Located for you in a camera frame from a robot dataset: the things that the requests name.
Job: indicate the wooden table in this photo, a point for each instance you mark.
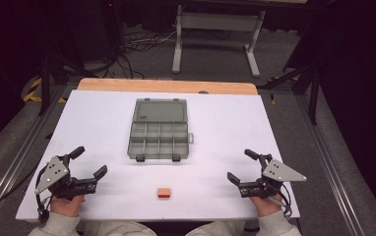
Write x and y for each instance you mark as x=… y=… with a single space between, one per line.
x=163 y=86

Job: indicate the white metal desk frame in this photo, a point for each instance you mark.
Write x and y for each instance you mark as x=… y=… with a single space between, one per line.
x=220 y=22

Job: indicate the small orange block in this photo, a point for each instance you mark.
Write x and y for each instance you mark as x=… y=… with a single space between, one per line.
x=164 y=192

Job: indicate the person's right leg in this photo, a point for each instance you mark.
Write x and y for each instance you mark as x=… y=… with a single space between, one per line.
x=219 y=230

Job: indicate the black metal stand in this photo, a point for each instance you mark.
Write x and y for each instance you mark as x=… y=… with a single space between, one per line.
x=46 y=78
x=312 y=85

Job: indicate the white board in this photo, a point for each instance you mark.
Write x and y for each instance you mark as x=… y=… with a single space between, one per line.
x=104 y=131

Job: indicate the person's left leg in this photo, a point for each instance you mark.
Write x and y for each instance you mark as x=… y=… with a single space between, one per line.
x=120 y=229

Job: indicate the aluminium floor rail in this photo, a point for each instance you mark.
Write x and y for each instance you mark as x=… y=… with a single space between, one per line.
x=333 y=170
x=15 y=164

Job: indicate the person's right hand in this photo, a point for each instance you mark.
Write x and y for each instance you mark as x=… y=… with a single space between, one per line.
x=266 y=206

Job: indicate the person's left hand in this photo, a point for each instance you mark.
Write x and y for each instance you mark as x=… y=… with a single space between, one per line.
x=66 y=206

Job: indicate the grey clear compartment box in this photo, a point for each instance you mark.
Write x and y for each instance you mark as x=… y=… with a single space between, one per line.
x=159 y=131

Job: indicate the yellow black hazard tape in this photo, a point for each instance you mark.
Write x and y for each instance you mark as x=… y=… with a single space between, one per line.
x=33 y=90

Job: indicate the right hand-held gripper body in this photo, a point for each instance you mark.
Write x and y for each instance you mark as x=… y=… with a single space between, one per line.
x=276 y=173

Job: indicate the person's leg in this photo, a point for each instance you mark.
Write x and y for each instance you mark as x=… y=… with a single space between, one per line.
x=120 y=229
x=219 y=230

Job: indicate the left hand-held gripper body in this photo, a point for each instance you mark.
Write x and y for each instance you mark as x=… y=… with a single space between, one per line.
x=59 y=182

